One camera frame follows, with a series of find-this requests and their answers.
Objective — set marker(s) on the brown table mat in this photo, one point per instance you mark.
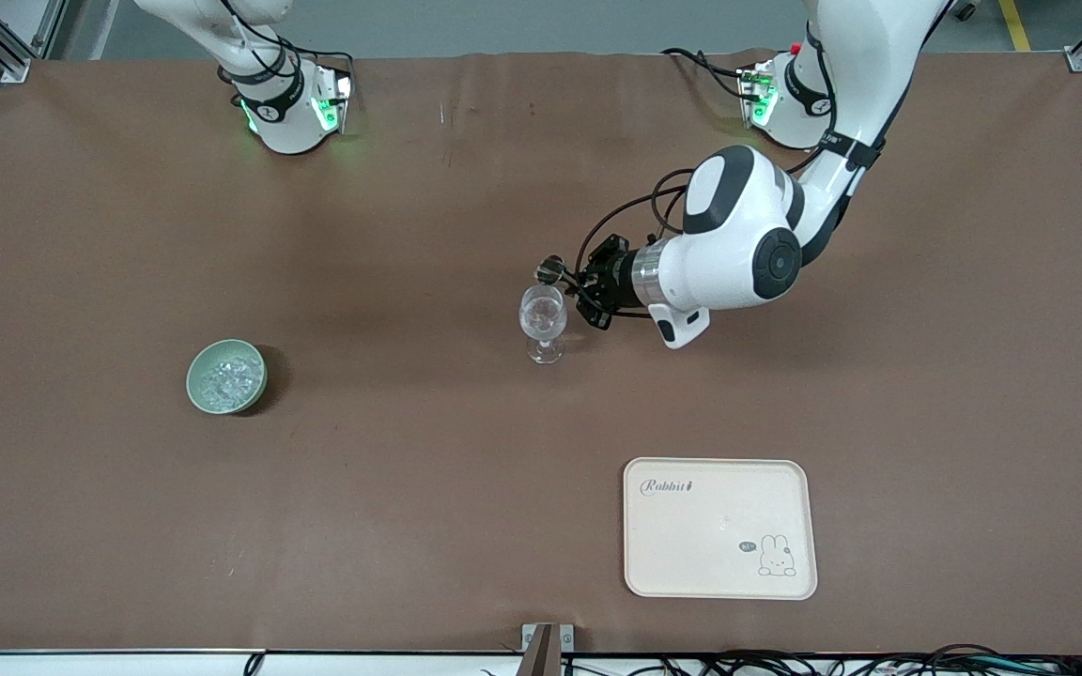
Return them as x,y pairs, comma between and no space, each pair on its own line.
409,516

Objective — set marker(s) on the aluminium frame with diagonal struts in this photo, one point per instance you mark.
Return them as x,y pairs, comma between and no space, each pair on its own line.
6,61

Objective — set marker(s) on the green ceramic bowl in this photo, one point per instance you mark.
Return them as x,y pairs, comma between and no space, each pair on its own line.
193,385

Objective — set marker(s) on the grey metal bracket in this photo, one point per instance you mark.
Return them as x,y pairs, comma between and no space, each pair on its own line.
564,638

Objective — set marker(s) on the white table edge rail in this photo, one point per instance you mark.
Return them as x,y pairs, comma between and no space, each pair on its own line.
81,665

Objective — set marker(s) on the brown mount post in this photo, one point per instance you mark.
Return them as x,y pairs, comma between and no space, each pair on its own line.
541,652

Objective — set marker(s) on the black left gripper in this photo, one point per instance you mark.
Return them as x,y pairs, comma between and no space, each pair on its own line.
612,280

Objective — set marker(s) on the clear ice cubes pile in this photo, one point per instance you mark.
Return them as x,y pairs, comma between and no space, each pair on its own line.
226,380

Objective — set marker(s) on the black caster wheel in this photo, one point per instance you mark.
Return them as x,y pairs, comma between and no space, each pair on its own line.
966,9

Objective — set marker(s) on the clear wine glass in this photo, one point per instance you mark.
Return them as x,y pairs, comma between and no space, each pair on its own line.
542,319

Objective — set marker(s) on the cream rabbit print tray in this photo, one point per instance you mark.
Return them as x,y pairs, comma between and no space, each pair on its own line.
691,545

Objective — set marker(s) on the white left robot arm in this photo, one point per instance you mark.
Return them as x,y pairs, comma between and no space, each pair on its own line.
738,253

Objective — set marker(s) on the silver metal jigger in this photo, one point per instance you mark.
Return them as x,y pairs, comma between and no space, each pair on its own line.
550,267

